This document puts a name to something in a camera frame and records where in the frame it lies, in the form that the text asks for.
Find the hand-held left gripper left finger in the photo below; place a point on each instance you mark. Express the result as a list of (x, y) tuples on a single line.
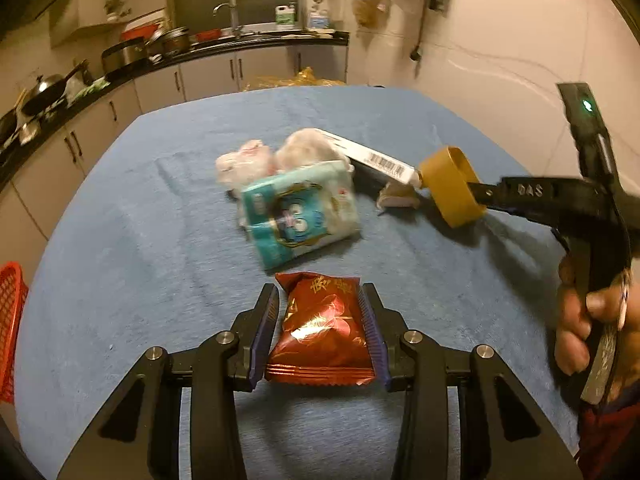
[(265, 330)]

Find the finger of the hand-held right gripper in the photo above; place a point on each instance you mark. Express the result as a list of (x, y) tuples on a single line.
[(530, 192)]

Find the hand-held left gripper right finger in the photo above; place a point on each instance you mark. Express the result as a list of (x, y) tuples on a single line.
[(375, 330)]

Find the red foil snack packet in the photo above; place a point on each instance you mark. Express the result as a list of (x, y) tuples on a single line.
[(320, 335)]

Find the brown tape roll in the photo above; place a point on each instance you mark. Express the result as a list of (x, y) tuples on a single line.
[(450, 195)]

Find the blue tissue pack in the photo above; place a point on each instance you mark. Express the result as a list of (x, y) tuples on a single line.
[(300, 215)]

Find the red plastic basket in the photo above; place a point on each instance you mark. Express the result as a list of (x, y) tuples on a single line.
[(12, 320)]

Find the person's right forearm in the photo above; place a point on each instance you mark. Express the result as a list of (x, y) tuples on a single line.
[(612, 435)]

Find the person's right hand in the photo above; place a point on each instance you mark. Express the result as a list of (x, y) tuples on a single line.
[(575, 320)]

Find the blue tablecloth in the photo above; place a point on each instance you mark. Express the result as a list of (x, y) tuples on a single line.
[(150, 260)]

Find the white barcode box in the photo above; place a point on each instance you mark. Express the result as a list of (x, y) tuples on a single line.
[(380, 162)]

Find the white crumpled tissue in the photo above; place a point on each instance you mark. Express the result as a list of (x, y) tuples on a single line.
[(305, 147)]

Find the yellow plastic bag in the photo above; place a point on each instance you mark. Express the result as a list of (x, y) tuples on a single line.
[(305, 80)]

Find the grey kitchen base cabinets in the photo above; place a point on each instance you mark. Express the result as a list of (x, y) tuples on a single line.
[(210, 75)]

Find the blue label detergent jug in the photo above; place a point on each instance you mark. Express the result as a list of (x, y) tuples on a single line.
[(319, 20)]

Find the black kitchen countertop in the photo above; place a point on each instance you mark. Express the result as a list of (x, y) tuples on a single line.
[(260, 40)]

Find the green vegetables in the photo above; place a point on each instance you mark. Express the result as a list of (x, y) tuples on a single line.
[(87, 90)]

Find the small red dish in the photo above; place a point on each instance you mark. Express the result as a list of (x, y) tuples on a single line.
[(207, 35)]

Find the metal cooking pot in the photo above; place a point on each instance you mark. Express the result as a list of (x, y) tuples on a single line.
[(175, 42)]

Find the white detergent jug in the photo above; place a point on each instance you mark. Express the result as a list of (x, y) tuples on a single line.
[(285, 15)]

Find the rice cooker pot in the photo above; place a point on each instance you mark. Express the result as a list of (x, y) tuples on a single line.
[(122, 55)]

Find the metal sink faucet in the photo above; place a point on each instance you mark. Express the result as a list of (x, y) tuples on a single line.
[(232, 15)]

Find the red plastic basin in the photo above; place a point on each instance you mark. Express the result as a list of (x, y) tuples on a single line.
[(140, 34)]

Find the dark frying pan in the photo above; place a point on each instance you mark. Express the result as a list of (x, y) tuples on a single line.
[(11, 127)]

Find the lidded black wok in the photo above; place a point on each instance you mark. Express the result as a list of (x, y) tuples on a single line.
[(45, 90)]

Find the black range hood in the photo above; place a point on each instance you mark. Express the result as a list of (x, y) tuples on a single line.
[(35, 0)]

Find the grey wall cabinet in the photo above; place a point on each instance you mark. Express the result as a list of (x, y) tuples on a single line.
[(110, 0)]

